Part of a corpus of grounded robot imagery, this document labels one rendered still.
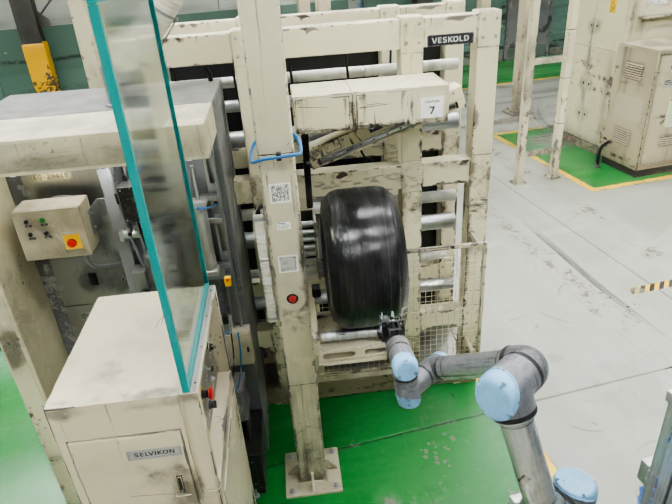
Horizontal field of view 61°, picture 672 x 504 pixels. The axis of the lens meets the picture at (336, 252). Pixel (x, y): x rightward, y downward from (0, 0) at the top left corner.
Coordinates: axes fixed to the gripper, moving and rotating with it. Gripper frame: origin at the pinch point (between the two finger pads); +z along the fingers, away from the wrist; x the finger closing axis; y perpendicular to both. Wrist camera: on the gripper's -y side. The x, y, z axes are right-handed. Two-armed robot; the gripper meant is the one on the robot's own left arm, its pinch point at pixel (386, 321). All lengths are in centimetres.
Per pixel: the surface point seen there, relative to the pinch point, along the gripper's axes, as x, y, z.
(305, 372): 31, -38, 33
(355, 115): 1, 65, 47
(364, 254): 5.1, 22.0, 9.8
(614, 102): -310, 5, 401
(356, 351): 9.3, -23.7, 21.1
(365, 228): 3.6, 29.8, 15.0
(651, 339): -184, -97, 116
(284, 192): 31, 44, 23
